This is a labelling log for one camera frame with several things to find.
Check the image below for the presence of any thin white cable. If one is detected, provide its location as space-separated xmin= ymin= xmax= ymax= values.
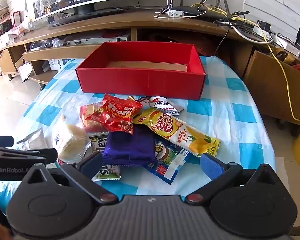
xmin=154 ymin=0 xmax=207 ymax=19

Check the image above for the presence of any white power strip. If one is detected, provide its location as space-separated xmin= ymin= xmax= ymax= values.
xmin=252 ymin=26 xmax=300 ymax=58

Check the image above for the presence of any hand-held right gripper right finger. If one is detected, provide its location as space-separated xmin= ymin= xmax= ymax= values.
xmin=185 ymin=153 xmax=283 ymax=204

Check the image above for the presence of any purple foil snack packet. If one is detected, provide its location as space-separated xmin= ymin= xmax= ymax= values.
xmin=102 ymin=124 xmax=156 ymax=167

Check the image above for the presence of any flat screen television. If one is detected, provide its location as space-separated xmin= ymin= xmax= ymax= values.
xmin=32 ymin=0 xmax=147 ymax=28

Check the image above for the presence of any red cardboard box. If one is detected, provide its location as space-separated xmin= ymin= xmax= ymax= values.
xmin=75 ymin=42 xmax=207 ymax=101

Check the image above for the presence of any white bread packet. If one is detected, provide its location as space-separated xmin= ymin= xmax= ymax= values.
xmin=51 ymin=115 xmax=92 ymax=164

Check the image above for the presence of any black cable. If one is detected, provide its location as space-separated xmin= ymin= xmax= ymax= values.
xmin=214 ymin=17 xmax=240 ymax=55

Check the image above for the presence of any black router with antennas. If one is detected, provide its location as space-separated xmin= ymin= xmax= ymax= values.
xmin=171 ymin=0 xmax=250 ymax=18

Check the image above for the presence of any thick white cable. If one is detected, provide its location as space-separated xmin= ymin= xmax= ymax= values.
xmin=215 ymin=21 xmax=274 ymax=44

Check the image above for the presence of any brown wooden cabinet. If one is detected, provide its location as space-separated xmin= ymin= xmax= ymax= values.
xmin=242 ymin=50 xmax=300 ymax=125

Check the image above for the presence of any white red snack packet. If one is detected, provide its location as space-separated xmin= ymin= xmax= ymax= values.
xmin=136 ymin=96 xmax=184 ymax=115

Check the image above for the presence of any red gummy candy packet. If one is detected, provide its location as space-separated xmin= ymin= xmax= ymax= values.
xmin=90 ymin=94 xmax=143 ymax=133

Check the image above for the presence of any clear plastic bag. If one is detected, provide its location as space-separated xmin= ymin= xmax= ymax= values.
xmin=21 ymin=15 xmax=37 ymax=30

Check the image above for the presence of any black power adapter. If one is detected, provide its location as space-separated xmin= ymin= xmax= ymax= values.
xmin=257 ymin=20 xmax=271 ymax=32

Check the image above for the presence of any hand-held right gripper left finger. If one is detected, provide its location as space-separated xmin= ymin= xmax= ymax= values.
xmin=22 ymin=151 xmax=118 ymax=204

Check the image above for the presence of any dark lettered gum packet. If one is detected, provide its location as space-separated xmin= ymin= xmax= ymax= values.
xmin=89 ymin=132 xmax=110 ymax=155

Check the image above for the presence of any yellow mango snack packet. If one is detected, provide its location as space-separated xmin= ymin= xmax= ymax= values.
xmin=133 ymin=107 xmax=221 ymax=157

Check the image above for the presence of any yellow cable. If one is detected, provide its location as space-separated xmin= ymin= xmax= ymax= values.
xmin=191 ymin=2 xmax=300 ymax=122

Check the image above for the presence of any green white gum packet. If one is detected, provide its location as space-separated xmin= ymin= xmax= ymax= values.
xmin=91 ymin=164 xmax=122 ymax=182

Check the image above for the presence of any blue white coconut packet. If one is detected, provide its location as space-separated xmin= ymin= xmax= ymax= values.
xmin=142 ymin=136 xmax=192 ymax=185

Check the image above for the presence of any grey snack packet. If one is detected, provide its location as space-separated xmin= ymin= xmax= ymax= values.
xmin=16 ymin=127 xmax=49 ymax=152

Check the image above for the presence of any silver media player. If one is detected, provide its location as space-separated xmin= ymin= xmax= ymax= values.
xmin=61 ymin=34 xmax=129 ymax=47

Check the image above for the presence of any red clear cake packet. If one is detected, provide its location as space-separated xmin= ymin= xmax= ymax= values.
xmin=79 ymin=102 xmax=110 ymax=134

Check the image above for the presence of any wooden television stand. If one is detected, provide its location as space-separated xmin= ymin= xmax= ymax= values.
xmin=0 ymin=5 xmax=300 ymax=85

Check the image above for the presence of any blue white checkered tablecloth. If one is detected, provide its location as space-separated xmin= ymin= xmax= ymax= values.
xmin=0 ymin=55 xmax=277 ymax=205

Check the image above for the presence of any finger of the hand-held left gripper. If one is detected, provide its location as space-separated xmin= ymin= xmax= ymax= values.
xmin=0 ymin=147 xmax=58 ymax=164
xmin=0 ymin=136 xmax=14 ymax=147

